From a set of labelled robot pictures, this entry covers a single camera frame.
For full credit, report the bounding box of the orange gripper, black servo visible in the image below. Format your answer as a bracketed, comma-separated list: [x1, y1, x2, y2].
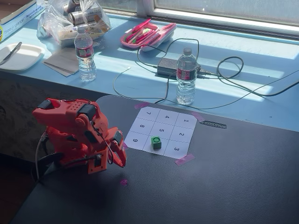
[102, 127, 128, 169]

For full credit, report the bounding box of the green cube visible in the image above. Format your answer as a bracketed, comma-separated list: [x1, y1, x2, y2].
[150, 135, 162, 150]

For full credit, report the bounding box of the white numbered grid paper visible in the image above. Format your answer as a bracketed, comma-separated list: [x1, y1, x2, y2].
[123, 106, 198, 158]

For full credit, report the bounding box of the clear water bottle, red label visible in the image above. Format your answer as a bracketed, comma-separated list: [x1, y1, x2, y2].
[74, 26, 97, 82]
[176, 47, 198, 105]

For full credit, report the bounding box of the black power adapter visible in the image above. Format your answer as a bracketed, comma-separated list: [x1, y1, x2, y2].
[157, 57, 202, 77]

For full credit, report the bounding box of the grey spiral notebook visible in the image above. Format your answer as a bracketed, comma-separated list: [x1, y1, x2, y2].
[42, 47, 80, 77]

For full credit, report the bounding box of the pink pen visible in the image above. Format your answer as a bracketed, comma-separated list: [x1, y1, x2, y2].
[132, 18, 152, 34]

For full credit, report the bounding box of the white foam plate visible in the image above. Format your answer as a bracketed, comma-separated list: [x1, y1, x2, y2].
[0, 43, 46, 72]

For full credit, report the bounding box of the silver can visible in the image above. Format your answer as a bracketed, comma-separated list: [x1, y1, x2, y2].
[67, 7, 105, 25]

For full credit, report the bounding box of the clear plastic bag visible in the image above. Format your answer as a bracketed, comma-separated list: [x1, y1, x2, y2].
[36, 0, 112, 47]

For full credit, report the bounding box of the silver knife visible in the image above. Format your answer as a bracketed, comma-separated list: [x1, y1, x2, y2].
[0, 42, 22, 66]

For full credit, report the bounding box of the Tide detergent cardboard box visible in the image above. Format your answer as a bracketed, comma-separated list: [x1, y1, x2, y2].
[0, 0, 46, 44]

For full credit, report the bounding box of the robot servo wire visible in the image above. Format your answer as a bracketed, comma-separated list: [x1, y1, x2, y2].
[89, 119, 114, 165]

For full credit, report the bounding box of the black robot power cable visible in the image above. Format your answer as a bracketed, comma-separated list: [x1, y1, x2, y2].
[36, 152, 64, 182]

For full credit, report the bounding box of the grey robot usb cable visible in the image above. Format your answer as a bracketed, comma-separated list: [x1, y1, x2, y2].
[35, 130, 49, 185]

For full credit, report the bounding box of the black adapter cable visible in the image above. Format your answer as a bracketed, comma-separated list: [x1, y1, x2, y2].
[136, 38, 200, 105]

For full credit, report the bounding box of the black power cord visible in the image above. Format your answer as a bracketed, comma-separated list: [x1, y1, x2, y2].
[193, 56, 299, 110]

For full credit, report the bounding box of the grey window frame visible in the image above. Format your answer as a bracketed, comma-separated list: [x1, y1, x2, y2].
[102, 0, 299, 41]

